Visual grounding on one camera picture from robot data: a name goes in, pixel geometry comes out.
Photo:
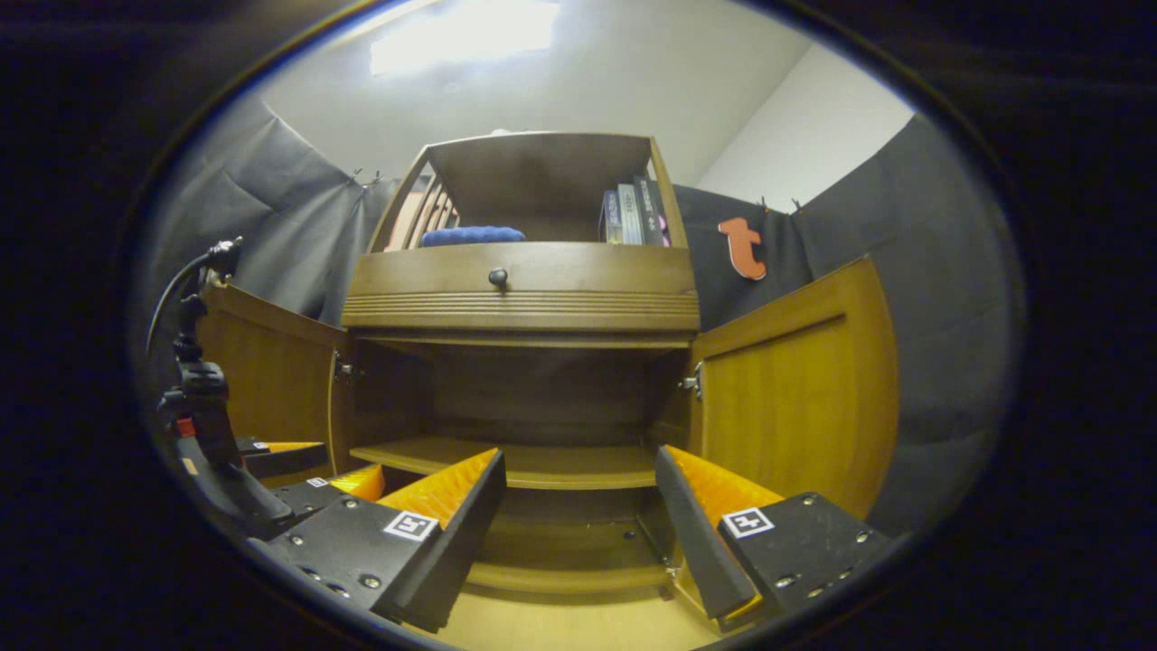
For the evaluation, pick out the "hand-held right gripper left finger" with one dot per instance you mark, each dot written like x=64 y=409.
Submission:
x=452 y=551

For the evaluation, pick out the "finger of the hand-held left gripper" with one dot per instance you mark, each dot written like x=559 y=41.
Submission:
x=289 y=463
x=307 y=497

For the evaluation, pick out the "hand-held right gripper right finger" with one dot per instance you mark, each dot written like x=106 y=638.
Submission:
x=696 y=542

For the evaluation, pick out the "wooden cabinet door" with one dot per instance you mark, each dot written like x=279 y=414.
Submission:
x=271 y=380
x=804 y=398

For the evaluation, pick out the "wooden shoe cabinet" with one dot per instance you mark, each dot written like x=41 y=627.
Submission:
x=542 y=172

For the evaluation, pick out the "metal door hinge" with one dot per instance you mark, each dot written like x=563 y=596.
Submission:
x=343 y=369
x=691 y=382

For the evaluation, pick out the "wooden cabinet drawer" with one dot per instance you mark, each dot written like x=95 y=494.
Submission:
x=587 y=271

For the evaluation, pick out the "wooden inner shelf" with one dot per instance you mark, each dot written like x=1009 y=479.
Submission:
x=542 y=463

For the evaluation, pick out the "round black drawer knob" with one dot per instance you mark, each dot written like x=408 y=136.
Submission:
x=498 y=278

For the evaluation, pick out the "folded blue towel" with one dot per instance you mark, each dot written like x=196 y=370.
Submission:
x=470 y=236

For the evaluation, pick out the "grey upright book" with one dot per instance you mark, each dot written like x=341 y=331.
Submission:
x=630 y=217

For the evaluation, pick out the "black backdrop cloth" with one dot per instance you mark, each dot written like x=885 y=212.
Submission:
x=940 y=316

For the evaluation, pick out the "black upright book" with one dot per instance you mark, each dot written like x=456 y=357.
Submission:
x=653 y=212

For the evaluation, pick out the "blue upright book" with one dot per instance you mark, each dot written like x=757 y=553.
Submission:
x=611 y=219

